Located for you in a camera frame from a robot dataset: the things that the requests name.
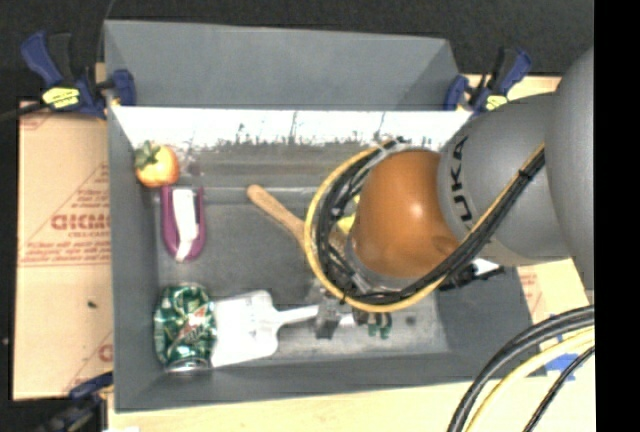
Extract white plastic spatula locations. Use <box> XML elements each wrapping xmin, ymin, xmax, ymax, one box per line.
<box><xmin>209</xmin><ymin>289</ymin><xmax>357</xmax><ymax>369</ymax></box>

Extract wooden spoon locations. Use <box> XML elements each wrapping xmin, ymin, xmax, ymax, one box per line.
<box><xmin>245</xmin><ymin>183</ymin><xmax>321</xmax><ymax>252</ymax></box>

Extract crushed green soda can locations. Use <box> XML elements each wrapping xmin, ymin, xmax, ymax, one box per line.
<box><xmin>151</xmin><ymin>284</ymin><xmax>219</xmax><ymax>374</ymax></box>

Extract orange toy fruit, green leaves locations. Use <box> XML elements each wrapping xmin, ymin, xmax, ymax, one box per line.
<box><xmin>133</xmin><ymin>139</ymin><xmax>182</xmax><ymax>189</ymax></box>

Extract grey metal bin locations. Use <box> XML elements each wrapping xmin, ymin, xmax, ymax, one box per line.
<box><xmin>101</xmin><ymin>19</ymin><xmax>534</xmax><ymax>412</ymax></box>

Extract brown cardboard board, red print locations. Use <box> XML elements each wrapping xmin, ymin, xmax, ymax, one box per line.
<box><xmin>11</xmin><ymin>100</ymin><xmax>116</xmax><ymax>402</ymax></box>

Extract black cylinder on white bracket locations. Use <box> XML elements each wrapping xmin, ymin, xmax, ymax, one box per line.
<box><xmin>439</xmin><ymin>257</ymin><xmax>507</xmax><ymax>292</ymax></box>

